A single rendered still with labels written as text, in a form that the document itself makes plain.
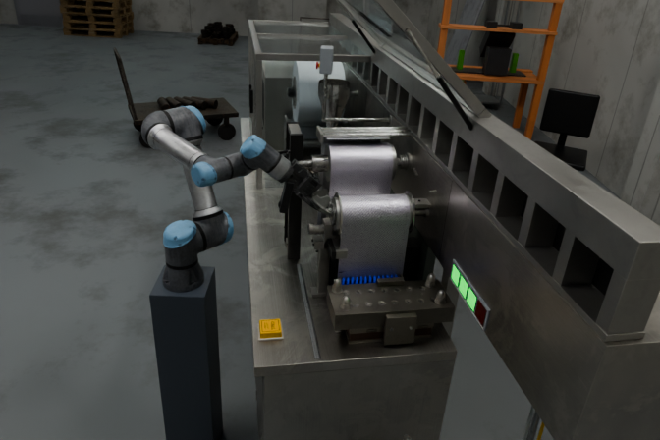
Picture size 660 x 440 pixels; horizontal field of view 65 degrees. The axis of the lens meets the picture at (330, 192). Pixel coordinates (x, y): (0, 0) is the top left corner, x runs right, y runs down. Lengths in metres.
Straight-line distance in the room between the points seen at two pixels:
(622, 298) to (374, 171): 1.09
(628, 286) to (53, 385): 2.69
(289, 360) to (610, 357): 0.95
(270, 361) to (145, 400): 1.30
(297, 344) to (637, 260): 1.09
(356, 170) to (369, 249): 0.31
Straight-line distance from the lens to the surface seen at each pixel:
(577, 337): 1.18
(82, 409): 2.96
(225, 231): 2.01
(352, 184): 1.94
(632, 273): 1.05
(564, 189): 1.17
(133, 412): 2.88
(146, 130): 1.90
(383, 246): 1.81
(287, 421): 1.88
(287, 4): 12.49
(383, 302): 1.76
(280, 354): 1.73
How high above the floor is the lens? 2.08
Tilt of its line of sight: 25 degrees down
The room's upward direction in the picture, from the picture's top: 3 degrees clockwise
